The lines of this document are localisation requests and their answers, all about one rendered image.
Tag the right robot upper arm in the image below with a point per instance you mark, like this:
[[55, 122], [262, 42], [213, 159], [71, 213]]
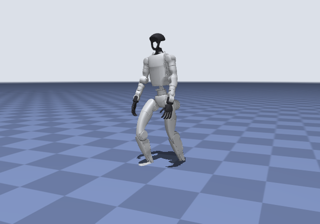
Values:
[[144, 79]]

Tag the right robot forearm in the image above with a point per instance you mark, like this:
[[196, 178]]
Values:
[[139, 90]]

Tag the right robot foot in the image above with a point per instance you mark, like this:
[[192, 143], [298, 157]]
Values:
[[143, 164]]

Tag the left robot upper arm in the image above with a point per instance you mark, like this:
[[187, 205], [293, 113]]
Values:
[[171, 60]]

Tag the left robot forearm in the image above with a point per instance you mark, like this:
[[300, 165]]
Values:
[[172, 88]]

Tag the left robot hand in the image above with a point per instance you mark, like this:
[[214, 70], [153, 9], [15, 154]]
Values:
[[167, 109]]

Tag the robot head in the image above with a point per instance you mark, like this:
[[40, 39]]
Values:
[[157, 38]]

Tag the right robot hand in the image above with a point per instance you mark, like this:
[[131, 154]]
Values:
[[134, 105]]

